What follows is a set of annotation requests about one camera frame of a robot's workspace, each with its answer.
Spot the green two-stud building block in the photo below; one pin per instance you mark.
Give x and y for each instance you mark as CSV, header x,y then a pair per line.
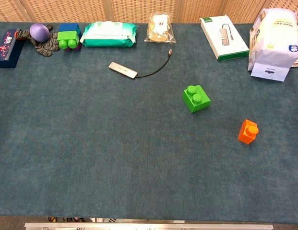
x,y
67,36

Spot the clear bag of snacks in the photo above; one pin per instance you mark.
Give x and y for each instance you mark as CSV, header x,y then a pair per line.
x,y
159,28

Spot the purple plastic block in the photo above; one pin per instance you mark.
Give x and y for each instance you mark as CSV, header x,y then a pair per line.
x,y
78,48

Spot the grey striped glove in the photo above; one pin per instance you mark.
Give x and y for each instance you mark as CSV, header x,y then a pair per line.
x,y
43,49

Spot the woven wicker folding screen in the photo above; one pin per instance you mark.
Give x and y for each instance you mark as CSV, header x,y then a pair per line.
x,y
67,9

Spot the dark blue patterned box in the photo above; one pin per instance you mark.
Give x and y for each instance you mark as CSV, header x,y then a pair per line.
x,y
6,54

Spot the green toy brick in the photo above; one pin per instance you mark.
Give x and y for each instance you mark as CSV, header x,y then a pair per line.
x,y
199,105

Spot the purple egg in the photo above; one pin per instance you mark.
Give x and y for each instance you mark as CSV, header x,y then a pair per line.
x,y
39,32

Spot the teal felt table mat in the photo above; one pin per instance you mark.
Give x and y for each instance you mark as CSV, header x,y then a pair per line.
x,y
115,143

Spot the green and blue brick stack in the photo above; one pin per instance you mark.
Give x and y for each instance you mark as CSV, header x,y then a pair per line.
x,y
69,26

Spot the black yellow patterned fabric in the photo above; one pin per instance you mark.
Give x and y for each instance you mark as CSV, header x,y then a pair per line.
x,y
72,219

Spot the orange toy brick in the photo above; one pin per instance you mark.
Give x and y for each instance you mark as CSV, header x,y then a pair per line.
x,y
246,135

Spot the white plastic bag pack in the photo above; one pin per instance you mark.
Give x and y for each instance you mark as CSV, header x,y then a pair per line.
x,y
273,43

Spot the green wet wipes pack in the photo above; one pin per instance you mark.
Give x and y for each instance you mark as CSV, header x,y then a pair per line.
x,y
108,39

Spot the white green hub box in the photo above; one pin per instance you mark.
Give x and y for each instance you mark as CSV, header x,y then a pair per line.
x,y
211,36

